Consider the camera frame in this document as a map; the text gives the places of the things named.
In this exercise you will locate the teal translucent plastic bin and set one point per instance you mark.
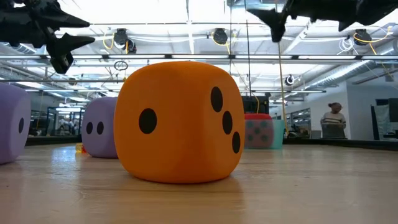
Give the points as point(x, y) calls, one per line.
point(279, 133)

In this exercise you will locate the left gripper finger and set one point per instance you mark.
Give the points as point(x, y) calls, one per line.
point(59, 18)
point(60, 51)

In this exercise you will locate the orange foam die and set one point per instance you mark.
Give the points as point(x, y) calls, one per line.
point(174, 124)

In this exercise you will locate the small orange bead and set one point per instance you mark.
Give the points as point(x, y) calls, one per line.
point(81, 148)

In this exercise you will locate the black aluminium table frame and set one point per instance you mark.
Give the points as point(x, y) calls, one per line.
point(342, 143)

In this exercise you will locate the person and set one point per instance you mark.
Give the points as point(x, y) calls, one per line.
point(333, 119)

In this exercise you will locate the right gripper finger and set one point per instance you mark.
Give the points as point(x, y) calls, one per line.
point(275, 23)
point(300, 8)

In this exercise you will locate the silver ribbed air duct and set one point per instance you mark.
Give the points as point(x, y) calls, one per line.
point(342, 73)

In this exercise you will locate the purple foam die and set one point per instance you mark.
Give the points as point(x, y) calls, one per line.
point(12, 124)
point(99, 140)

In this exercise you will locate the long overhead light bar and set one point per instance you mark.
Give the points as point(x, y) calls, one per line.
point(199, 57)

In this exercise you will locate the red foam die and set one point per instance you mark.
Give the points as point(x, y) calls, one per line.
point(258, 132)

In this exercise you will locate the black perforated computer case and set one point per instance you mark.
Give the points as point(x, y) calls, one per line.
point(253, 104)

